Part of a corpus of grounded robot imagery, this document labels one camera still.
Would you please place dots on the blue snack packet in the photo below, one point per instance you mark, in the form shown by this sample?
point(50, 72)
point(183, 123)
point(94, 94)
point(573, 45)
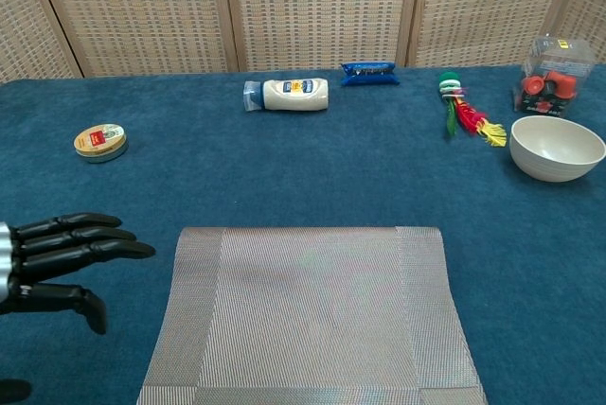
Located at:
point(369, 74)

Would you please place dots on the beige woven placemat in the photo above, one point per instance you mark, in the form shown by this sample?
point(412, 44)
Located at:
point(312, 320)

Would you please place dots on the white bowl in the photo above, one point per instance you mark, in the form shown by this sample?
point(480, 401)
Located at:
point(554, 152)

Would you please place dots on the mayonnaise squeeze bottle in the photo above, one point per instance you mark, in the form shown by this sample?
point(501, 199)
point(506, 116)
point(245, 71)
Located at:
point(296, 95)

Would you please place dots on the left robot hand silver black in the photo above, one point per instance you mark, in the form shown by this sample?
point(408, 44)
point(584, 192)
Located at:
point(57, 253)

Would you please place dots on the woven bamboo folding screen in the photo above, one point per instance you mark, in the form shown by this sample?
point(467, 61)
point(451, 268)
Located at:
point(322, 7)

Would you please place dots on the round yellow tin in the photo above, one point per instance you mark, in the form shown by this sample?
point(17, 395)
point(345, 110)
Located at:
point(100, 142)

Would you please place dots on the colourful feather shuttlecock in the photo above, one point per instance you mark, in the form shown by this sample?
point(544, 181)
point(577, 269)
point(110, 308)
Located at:
point(466, 116)

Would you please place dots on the clear box with red toys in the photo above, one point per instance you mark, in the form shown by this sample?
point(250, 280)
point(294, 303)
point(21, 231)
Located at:
point(551, 83)

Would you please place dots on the blue felt table cover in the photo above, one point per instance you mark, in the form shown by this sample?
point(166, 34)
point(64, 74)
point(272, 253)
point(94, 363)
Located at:
point(284, 173)

